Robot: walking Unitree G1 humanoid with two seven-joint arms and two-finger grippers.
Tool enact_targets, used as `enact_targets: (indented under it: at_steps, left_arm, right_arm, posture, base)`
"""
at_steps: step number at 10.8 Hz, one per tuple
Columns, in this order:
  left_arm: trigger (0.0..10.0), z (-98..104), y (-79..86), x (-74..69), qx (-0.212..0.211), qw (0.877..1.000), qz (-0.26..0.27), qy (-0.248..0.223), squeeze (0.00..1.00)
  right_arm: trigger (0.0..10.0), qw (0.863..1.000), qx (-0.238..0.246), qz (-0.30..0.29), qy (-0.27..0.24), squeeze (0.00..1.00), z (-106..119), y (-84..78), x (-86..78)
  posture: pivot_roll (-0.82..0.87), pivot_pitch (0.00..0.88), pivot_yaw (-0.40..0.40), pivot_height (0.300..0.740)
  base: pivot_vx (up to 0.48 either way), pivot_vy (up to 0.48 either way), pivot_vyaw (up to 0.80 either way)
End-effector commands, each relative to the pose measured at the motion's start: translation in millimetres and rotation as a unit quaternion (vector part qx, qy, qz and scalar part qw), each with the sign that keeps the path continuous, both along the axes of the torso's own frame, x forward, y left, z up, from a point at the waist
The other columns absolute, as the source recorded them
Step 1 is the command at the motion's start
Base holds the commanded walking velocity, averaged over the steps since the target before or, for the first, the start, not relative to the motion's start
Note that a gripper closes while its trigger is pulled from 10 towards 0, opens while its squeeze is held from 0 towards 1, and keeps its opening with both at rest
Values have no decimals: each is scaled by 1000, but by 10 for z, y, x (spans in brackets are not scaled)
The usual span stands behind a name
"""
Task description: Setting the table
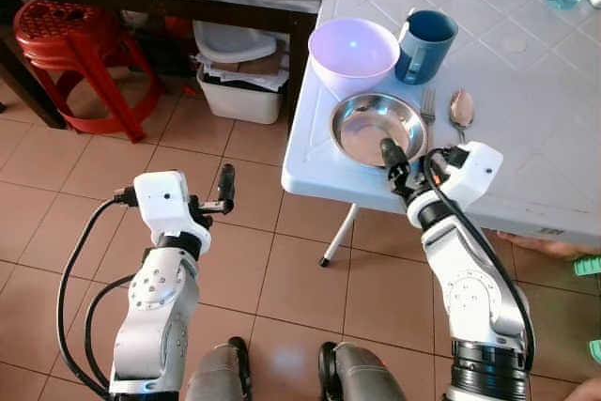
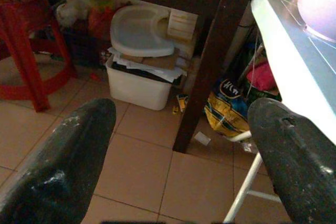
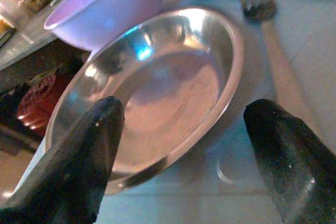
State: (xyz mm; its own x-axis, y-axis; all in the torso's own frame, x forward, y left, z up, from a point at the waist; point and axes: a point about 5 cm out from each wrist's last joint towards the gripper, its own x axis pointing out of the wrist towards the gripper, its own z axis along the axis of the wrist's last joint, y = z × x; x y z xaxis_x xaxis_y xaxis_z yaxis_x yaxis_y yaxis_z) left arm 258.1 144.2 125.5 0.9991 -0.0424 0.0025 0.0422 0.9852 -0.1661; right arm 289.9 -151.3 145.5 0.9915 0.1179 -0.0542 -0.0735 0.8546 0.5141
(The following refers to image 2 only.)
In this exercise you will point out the white bowl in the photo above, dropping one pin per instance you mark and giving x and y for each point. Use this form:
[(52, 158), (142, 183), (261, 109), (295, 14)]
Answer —
[(319, 3)]

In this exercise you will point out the white slatted box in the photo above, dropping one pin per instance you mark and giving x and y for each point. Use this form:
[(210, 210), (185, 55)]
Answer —
[(182, 26)]

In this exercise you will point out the white paper scrap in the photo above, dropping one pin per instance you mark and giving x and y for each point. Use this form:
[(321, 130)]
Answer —
[(202, 138)]

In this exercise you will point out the dark wooden table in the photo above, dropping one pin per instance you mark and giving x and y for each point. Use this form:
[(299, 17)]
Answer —
[(199, 24)]

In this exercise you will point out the red plastic stool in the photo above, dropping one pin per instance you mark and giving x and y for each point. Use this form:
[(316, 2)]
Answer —
[(29, 37)]

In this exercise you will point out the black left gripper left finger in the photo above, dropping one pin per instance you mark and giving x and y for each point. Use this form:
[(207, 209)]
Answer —
[(56, 166)]

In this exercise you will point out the white plastic highchair tray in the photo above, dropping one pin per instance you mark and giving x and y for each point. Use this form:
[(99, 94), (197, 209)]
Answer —
[(139, 30)]

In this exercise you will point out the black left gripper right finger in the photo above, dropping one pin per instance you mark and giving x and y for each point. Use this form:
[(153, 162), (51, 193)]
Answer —
[(296, 155)]

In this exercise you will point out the small yellow packet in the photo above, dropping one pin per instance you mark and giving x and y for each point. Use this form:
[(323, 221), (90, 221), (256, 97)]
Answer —
[(181, 102)]

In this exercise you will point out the brown cardboard piece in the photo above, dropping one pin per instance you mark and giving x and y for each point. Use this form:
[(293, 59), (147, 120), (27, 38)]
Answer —
[(160, 61)]

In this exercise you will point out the white folding table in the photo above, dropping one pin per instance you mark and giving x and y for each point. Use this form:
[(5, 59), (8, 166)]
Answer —
[(291, 64)]

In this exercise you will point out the white plastic bag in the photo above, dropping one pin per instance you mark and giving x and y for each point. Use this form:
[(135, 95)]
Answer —
[(68, 10)]

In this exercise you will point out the pink cloth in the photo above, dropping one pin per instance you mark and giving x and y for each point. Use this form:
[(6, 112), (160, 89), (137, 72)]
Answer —
[(261, 75)]

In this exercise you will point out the yellow blue printed bag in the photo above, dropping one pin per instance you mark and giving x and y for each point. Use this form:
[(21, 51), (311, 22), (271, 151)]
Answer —
[(225, 111)]

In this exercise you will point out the white plastic storage bin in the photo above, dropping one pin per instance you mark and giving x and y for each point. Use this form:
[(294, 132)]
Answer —
[(139, 90)]

